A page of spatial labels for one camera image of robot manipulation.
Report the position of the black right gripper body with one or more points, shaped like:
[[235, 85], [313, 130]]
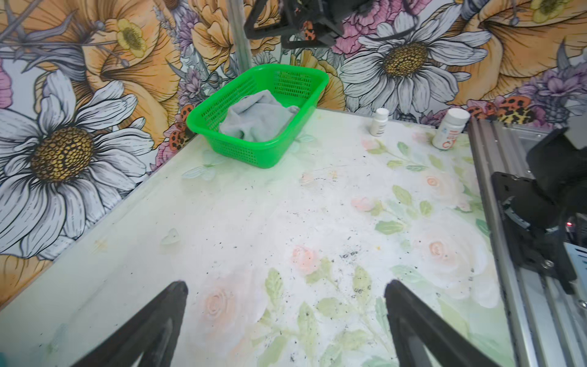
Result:
[[321, 24]]

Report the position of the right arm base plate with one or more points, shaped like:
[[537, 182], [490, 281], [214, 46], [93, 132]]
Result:
[[532, 225]]

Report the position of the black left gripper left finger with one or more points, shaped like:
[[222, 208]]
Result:
[[149, 338]]

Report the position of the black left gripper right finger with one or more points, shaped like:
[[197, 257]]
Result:
[[418, 332]]

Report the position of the aluminium frame post right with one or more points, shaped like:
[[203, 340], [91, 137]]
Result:
[[237, 19]]

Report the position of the green plastic basket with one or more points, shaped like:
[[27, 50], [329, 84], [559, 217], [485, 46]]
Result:
[[290, 85]]

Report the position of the grey towel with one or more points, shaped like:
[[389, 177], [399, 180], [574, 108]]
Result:
[[257, 118]]

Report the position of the white orange label bottle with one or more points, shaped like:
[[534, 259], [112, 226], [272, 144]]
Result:
[[451, 126]]

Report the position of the small white bottle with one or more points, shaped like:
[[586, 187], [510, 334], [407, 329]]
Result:
[[379, 122]]

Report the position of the aluminium front rail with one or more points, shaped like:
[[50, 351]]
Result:
[[548, 326]]

